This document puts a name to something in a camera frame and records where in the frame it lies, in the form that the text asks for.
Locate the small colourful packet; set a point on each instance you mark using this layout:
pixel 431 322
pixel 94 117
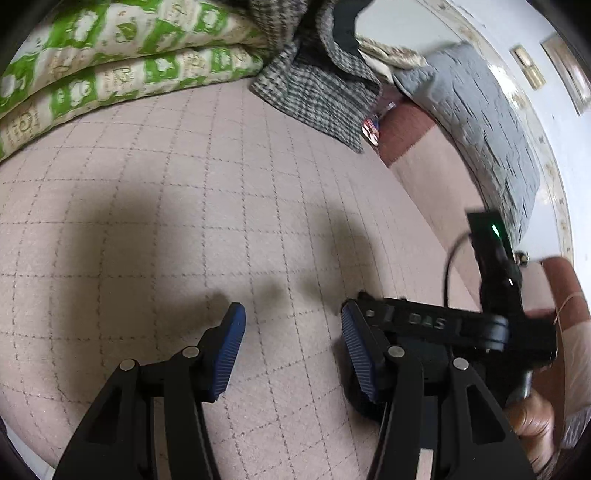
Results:
pixel 371 130

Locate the checkered grey blanket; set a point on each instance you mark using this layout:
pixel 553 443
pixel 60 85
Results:
pixel 318 87

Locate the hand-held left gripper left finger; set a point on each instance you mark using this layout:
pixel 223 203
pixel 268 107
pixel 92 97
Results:
pixel 229 341

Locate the floral beige cloth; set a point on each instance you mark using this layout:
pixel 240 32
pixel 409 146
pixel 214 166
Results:
pixel 392 54

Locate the person's right hand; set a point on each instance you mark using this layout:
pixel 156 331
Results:
pixel 531 422

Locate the beige grid bed sheet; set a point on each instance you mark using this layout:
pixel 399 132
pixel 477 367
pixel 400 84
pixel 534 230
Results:
pixel 194 198

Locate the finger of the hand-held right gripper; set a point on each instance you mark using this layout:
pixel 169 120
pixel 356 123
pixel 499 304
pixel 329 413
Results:
pixel 375 314

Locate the green patterned folded quilt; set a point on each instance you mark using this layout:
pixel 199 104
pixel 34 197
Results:
pixel 115 55

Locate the grey quilted blanket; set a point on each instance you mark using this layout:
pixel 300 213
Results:
pixel 489 129

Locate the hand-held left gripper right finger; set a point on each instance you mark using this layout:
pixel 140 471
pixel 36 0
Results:
pixel 358 344

